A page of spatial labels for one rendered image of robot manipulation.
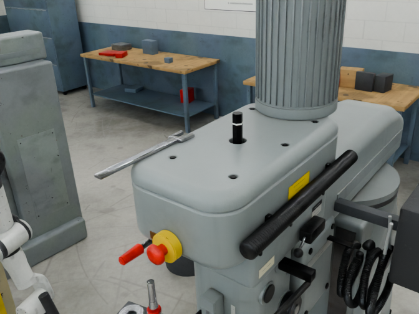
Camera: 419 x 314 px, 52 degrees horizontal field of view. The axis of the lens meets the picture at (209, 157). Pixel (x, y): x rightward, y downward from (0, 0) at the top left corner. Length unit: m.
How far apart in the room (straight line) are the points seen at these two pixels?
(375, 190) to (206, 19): 5.15
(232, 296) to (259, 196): 0.31
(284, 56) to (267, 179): 0.31
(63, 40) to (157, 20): 1.95
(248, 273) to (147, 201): 0.24
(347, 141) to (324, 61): 0.33
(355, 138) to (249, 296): 0.56
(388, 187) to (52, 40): 7.15
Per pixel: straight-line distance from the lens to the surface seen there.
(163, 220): 0.80
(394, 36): 5.15
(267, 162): 0.81
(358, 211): 1.18
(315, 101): 1.01
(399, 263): 1.12
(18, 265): 1.56
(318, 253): 1.17
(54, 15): 8.08
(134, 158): 0.84
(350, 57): 5.33
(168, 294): 3.32
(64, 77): 8.24
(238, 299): 1.01
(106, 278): 3.55
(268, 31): 0.99
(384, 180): 1.50
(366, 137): 1.34
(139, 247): 0.91
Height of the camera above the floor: 2.25
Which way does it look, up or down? 25 degrees down
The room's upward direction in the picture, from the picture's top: 3 degrees counter-clockwise
